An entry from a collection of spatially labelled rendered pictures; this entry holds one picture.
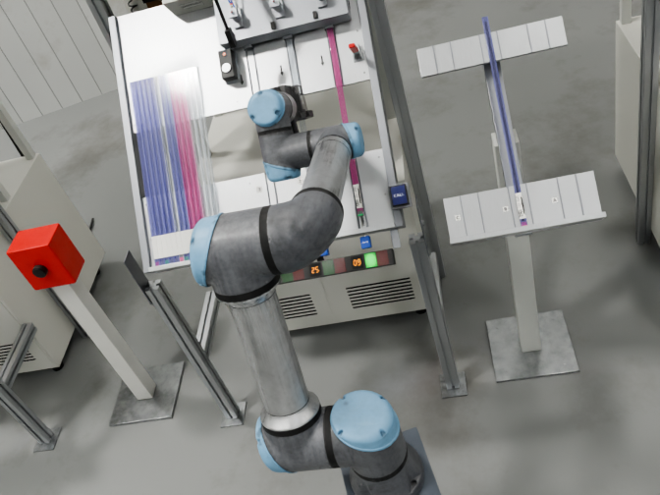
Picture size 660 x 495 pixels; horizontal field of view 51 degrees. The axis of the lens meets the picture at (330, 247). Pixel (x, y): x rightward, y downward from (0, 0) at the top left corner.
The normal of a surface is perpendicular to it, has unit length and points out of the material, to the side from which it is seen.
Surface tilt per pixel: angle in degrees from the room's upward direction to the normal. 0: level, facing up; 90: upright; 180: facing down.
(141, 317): 0
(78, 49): 90
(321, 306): 90
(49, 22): 90
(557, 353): 0
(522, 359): 0
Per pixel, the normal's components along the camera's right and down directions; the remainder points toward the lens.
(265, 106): -0.17, 0.18
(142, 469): -0.26, -0.72
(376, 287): -0.03, 0.67
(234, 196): -0.21, -0.05
